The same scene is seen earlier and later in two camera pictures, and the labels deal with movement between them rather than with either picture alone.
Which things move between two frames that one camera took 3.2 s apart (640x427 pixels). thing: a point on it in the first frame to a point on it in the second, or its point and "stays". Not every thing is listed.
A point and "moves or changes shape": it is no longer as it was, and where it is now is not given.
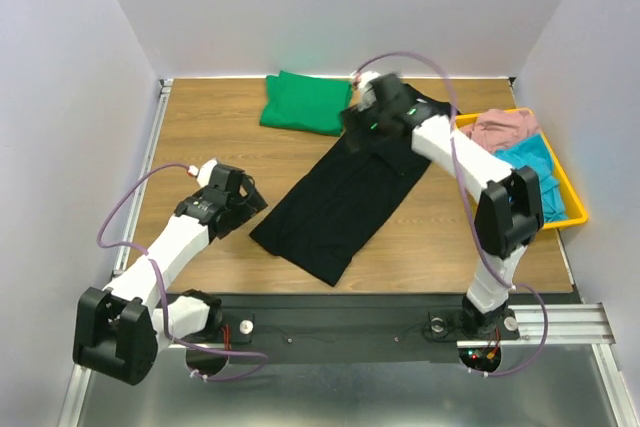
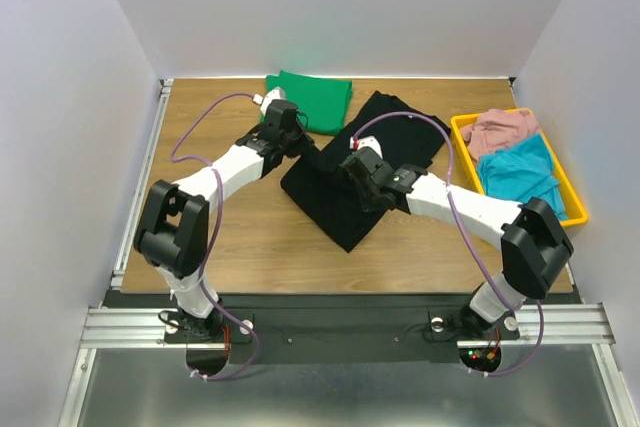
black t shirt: (328, 223) moves or changes shape
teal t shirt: (533, 152) stays
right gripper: (360, 122) to (353, 173)
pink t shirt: (495, 128) stays
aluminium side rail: (160, 110) stays
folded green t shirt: (303, 102) stays
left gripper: (251, 204) to (306, 141)
